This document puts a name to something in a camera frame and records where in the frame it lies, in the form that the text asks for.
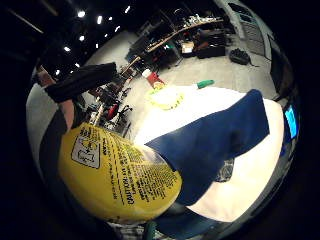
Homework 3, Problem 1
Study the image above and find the white marker with green cap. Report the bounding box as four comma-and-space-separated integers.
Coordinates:
191, 79, 216, 90

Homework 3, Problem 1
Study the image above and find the white box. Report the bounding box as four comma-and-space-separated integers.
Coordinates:
180, 41, 195, 55

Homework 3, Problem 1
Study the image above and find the clear crumpled plastic wrapper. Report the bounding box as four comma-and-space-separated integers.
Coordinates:
215, 158, 236, 184

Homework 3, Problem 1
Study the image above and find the teal green object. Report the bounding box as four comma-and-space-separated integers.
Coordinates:
143, 221, 158, 240

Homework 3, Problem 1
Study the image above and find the yellow bottle with black print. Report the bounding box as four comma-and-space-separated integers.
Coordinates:
57, 121, 183, 224

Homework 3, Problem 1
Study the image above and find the the person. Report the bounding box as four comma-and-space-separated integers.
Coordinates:
25, 65, 70, 181

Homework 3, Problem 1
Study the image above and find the red and black equipment stand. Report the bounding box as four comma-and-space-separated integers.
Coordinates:
87, 78, 134, 138

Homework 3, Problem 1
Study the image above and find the black storage case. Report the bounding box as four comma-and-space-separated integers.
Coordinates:
196, 43, 227, 60

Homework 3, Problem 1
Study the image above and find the red bottle with white cap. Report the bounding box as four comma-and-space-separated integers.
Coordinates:
141, 68, 166, 90

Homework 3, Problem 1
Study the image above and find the white panelled door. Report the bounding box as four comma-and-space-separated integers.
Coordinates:
229, 2, 276, 58

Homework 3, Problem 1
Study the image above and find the group of ceiling lights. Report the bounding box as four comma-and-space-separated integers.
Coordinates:
53, 4, 132, 77

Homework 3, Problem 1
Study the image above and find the blue lit screen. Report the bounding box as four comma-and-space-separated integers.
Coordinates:
284, 105, 299, 140

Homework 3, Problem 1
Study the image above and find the black bag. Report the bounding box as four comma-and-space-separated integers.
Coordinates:
228, 47, 252, 66

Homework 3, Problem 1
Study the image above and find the dark blue cloth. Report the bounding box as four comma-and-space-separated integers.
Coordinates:
145, 88, 270, 206

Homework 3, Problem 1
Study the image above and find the yellow bowl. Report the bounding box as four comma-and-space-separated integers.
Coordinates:
145, 85, 185, 111

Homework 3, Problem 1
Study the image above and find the long wooden workbench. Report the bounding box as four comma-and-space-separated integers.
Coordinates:
145, 17, 225, 54

